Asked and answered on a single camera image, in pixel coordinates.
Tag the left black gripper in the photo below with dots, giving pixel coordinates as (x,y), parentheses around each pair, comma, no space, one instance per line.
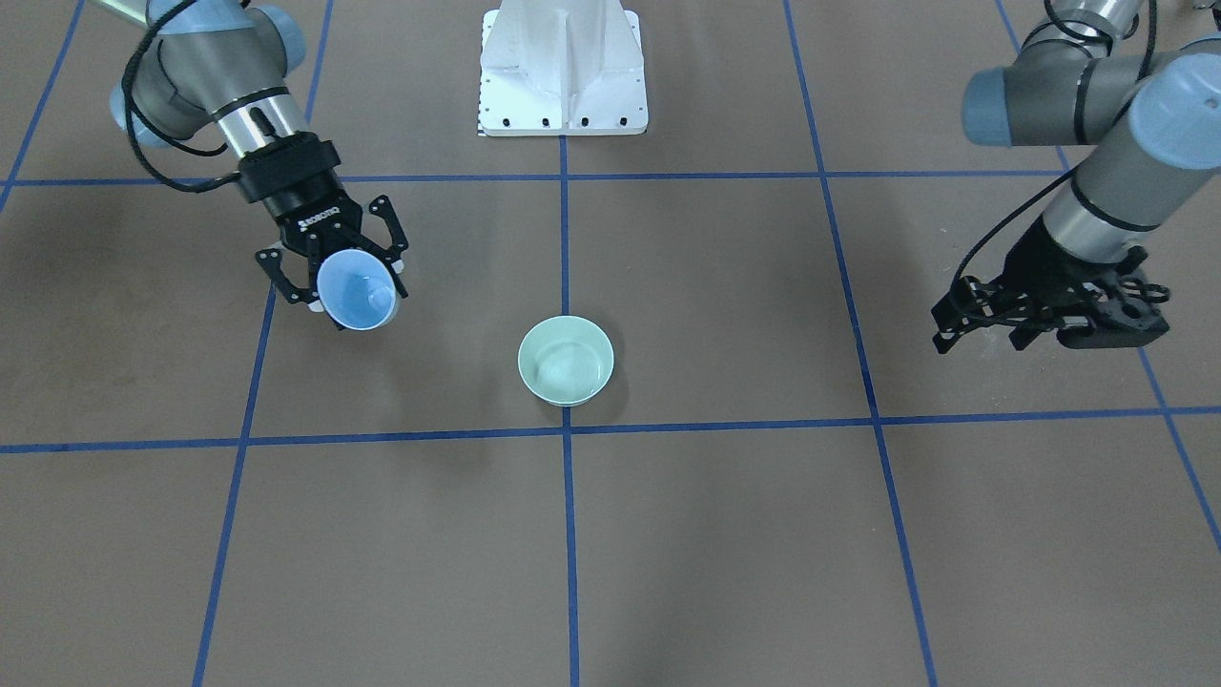
(1052,266)

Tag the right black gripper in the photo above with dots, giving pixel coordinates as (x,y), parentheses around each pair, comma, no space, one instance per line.
(298,197)

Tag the light blue plastic cup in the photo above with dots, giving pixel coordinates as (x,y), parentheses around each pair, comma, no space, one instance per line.
(357,291)

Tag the light green bowl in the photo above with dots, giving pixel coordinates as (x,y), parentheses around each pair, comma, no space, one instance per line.
(565,360)

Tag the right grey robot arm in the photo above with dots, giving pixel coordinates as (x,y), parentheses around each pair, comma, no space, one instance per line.
(225,64)

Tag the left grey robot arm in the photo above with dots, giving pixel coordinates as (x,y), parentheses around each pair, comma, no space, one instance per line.
(1151,123)

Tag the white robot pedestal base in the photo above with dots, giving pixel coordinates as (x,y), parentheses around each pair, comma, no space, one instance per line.
(562,68)

